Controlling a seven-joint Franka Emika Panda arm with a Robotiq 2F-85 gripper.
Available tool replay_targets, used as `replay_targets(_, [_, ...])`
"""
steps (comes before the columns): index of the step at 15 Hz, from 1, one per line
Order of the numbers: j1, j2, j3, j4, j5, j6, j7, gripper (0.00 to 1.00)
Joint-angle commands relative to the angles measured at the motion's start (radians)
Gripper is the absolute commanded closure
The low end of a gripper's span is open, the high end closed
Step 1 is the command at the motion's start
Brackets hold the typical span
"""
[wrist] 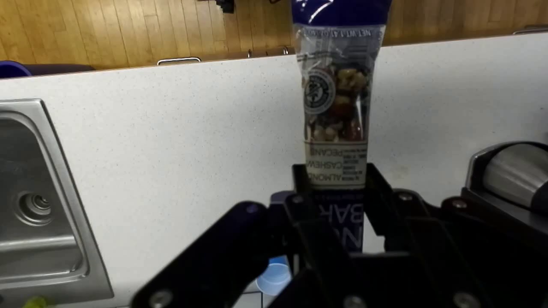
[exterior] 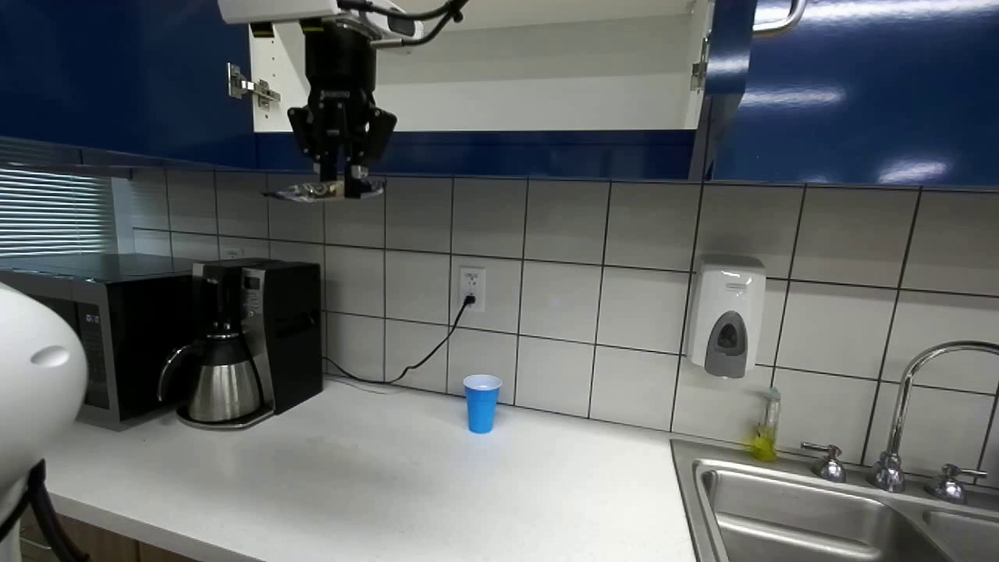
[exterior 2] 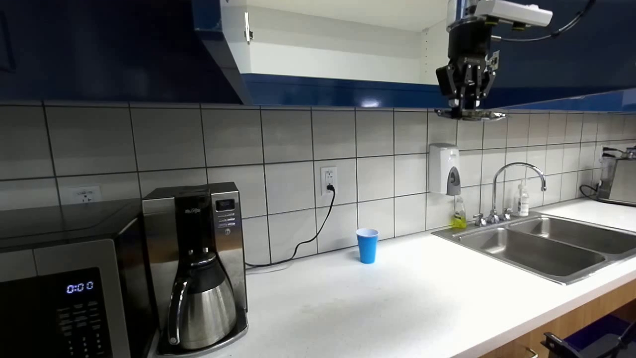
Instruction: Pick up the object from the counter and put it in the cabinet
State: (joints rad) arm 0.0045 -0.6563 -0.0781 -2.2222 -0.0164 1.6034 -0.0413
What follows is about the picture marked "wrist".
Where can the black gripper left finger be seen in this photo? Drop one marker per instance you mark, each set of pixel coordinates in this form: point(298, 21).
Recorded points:
point(244, 257)

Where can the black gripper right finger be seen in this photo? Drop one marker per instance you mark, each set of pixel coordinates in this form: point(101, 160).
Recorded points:
point(455, 257)

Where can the nut bar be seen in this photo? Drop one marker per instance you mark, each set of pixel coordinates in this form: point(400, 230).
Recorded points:
point(335, 86)

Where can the blue plastic cup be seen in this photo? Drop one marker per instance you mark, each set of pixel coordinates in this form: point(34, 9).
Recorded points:
point(275, 276)

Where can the black and steel coffee maker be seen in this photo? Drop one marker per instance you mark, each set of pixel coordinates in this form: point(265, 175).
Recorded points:
point(513, 172)

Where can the metal floor vent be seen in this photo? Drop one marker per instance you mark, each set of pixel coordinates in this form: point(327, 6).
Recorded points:
point(178, 59)

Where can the green dish soap bottle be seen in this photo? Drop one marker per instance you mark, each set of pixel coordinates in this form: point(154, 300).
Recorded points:
point(37, 304)

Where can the stainless steel double sink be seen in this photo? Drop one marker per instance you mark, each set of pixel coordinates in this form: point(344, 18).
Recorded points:
point(34, 172)

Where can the blue chair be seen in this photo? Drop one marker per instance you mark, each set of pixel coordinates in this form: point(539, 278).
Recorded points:
point(12, 69)

